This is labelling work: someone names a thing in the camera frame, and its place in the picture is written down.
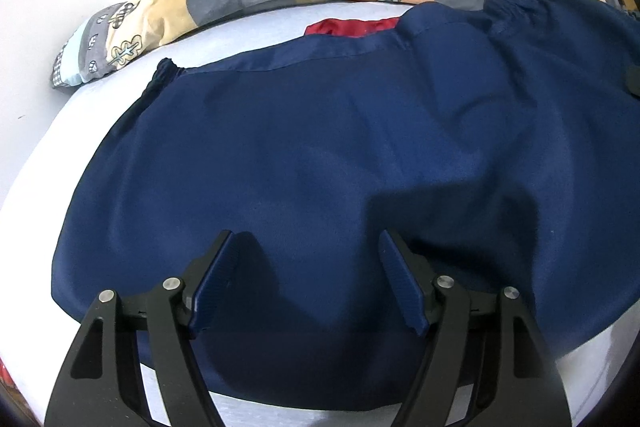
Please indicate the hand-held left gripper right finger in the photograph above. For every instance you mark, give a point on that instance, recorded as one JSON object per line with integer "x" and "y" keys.
{"x": 405, "y": 287}

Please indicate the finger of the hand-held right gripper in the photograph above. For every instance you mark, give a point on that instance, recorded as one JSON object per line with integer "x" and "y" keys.
{"x": 634, "y": 83}

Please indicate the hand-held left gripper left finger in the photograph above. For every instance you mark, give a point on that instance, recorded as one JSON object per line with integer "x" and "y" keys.
{"x": 215, "y": 277}

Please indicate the navy jacket with red collar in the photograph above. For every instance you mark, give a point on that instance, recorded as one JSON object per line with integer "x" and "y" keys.
{"x": 300, "y": 147}

